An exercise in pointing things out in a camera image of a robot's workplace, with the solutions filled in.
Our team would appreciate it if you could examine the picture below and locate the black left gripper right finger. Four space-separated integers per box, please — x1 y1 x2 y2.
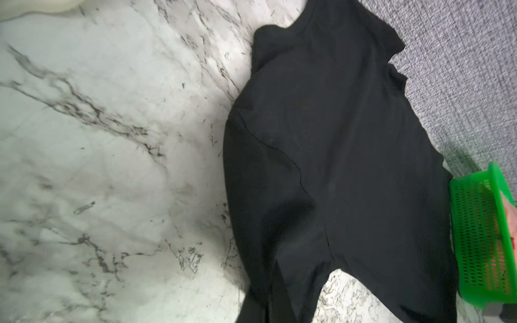
267 261 297 323

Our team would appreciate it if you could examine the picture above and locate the pink t-shirt in basket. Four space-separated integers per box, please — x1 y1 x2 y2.
501 193 516 250

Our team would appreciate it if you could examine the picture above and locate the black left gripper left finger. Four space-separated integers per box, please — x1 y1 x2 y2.
236 283 268 323

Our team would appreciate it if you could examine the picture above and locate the green plastic basket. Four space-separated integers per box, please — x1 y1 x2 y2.
450 162 516 309

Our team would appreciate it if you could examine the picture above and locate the black t-shirt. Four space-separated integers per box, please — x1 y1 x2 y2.
223 1 458 322

